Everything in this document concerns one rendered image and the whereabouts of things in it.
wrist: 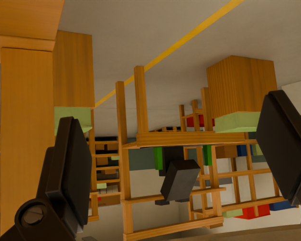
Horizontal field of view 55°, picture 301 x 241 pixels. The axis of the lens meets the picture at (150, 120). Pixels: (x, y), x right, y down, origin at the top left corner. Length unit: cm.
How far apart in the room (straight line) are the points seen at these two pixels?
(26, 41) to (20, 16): 9
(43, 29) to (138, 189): 1086
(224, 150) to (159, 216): 661
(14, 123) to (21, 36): 15
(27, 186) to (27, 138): 8
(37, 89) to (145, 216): 1101
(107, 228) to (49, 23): 1059
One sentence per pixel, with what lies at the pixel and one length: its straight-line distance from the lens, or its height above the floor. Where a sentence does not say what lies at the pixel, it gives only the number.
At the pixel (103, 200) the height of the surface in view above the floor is 220.
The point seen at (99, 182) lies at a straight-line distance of 995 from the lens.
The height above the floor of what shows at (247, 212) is 211.
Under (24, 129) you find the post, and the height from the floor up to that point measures 103.
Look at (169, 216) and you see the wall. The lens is 1200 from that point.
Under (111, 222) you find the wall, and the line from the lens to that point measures 1099.
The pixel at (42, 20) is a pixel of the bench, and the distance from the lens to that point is 50.
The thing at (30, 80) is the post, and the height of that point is 94.
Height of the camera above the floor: 111
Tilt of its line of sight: 9 degrees down
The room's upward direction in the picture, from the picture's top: 176 degrees clockwise
